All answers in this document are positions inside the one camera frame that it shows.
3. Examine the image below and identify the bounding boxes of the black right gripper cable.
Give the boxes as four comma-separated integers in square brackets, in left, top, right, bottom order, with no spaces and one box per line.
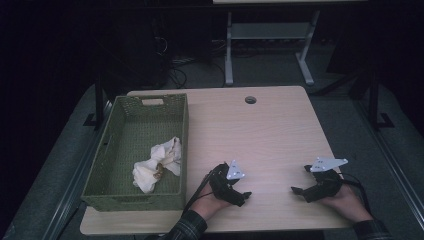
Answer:
[339,171,375,218]

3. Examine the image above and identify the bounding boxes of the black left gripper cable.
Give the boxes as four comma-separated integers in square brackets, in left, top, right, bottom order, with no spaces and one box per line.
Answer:
[182,168,215,215]

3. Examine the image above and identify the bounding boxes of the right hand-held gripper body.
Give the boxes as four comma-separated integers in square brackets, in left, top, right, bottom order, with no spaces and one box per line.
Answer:
[302,157,349,204]

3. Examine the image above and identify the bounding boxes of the tangle of floor cables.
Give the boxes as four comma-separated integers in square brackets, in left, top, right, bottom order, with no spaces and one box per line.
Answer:
[151,33,228,90]

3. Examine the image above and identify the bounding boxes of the person's left hand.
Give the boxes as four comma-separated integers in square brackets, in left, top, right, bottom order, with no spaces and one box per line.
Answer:
[189,181,234,222]

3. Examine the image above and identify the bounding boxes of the black metal stand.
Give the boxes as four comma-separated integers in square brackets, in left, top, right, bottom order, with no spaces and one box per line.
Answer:
[365,70,396,132]
[82,72,108,131]

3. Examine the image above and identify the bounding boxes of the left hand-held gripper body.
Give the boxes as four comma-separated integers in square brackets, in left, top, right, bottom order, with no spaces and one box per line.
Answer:
[208,159,247,208]

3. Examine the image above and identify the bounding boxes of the grey metal floor rail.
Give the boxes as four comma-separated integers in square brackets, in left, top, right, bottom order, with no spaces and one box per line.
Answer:
[352,99,424,232]
[40,99,114,240]

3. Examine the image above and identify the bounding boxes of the grey metal frame table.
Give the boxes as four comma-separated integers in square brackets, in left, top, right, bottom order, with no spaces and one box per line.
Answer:
[212,0,368,87]

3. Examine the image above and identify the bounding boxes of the white bear-print baby garment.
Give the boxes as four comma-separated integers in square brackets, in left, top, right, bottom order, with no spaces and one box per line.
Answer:
[131,135,183,195]

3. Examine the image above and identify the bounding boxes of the green woven basket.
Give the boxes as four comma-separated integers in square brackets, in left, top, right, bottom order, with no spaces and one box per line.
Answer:
[81,93,190,213]

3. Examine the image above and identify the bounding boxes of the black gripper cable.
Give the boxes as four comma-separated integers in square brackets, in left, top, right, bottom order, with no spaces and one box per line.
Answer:
[339,171,375,218]
[182,168,215,215]

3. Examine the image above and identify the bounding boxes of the person's right hand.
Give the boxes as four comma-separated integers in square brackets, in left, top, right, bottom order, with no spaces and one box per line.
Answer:
[318,183,374,224]

